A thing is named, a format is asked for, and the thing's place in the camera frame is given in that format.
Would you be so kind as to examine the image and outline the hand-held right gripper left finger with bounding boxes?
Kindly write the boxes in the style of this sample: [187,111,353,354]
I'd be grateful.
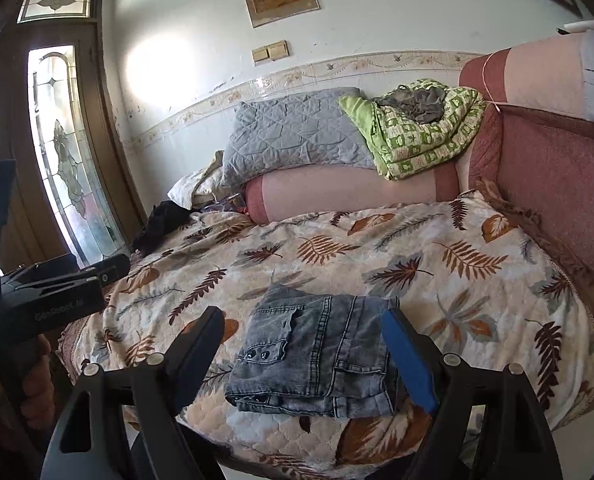
[41,306,226,480]

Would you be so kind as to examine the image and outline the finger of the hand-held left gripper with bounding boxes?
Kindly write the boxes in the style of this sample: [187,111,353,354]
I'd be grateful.
[79,253,131,288]

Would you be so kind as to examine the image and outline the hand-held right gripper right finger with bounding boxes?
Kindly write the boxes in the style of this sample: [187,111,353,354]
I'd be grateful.
[381,306,564,480]

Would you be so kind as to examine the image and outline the blue denim pants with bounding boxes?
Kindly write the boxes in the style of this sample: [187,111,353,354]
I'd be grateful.
[225,282,408,418]

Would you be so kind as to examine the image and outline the person's left hand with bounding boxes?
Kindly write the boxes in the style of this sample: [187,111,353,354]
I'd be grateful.
[19,332,56,428]

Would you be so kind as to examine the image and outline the black cloth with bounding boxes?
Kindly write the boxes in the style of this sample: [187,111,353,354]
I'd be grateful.
[131,201,192,256]

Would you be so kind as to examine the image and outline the cream pillow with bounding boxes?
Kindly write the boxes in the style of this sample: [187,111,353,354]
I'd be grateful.
[168,152,248,211]

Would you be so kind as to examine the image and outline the leaf-print blanket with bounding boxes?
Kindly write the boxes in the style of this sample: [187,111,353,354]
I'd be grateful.
[57,190,594,476]

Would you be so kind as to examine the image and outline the wooden stained glass door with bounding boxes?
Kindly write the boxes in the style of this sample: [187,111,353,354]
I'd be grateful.
[0,0,148,281]

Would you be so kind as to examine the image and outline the pink bolster cushion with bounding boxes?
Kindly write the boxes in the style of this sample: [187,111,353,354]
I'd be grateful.
[244,162,460,223]

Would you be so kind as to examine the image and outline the green patterned quilt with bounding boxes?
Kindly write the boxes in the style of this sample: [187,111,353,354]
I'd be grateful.
[338,78,486,181]

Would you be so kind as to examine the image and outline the pink upholstered sofa backrest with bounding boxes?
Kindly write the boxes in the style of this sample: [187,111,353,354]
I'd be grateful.
[457,30,594,306]

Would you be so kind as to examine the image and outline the grey quilted pillow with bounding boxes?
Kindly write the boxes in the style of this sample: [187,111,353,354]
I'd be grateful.
[219,87,375,188]

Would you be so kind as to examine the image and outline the grey crumpled cloth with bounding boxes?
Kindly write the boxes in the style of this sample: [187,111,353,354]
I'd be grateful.
[377,85,448,125]

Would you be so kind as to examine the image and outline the stained glass transom window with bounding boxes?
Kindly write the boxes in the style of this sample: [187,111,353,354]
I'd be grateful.
[17,0,94,23]

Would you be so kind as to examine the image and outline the white plastic object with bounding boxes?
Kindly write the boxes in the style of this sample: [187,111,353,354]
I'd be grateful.
[557,19,594,36]

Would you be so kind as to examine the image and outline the beige wall switch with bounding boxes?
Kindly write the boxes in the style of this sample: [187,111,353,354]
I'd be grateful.
[252,39,292,66]

